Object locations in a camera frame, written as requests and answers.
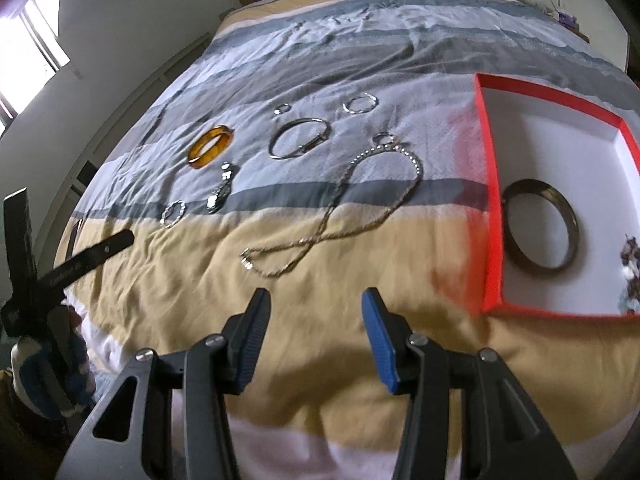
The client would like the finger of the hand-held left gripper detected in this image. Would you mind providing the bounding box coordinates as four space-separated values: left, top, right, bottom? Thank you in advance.
35 229 136 293
2 187 43 311

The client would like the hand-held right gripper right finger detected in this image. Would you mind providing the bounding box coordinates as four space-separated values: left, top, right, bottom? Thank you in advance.
361 301 586 480

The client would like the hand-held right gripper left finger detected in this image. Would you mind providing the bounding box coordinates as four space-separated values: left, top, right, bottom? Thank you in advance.
65 301 273 480

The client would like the twisted silver hoop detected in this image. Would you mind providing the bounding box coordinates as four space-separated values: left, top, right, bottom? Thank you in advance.
161 200 187 228

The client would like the silver link bracelet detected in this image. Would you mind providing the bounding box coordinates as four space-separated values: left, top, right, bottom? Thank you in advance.
206 162 236 213

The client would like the amber bangle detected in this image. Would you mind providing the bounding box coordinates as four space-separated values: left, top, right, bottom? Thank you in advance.
187 126 236 170

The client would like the red cardboard box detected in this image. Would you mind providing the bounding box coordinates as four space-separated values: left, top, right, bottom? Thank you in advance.
472 73 640 318

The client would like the silver beaded chain necklace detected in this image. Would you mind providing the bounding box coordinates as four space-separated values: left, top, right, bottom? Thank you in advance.
240 146 425 279

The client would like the silver clasp bangle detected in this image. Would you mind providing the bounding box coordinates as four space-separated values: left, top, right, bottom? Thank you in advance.
267 117 331 161

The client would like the silver hoop bracelet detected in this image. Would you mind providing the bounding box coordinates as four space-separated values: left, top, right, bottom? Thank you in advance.
342 95 377 115

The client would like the window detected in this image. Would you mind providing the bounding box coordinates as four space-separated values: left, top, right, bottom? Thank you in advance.
0 0 71 133

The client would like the dark bangle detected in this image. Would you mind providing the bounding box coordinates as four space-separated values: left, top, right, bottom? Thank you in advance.
501 178 581 275

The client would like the striped duvet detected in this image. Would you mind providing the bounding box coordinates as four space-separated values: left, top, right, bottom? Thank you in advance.
65 0 640 480

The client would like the dark beaded bracelet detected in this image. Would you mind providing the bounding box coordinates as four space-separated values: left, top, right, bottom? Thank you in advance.
617 235 640 316

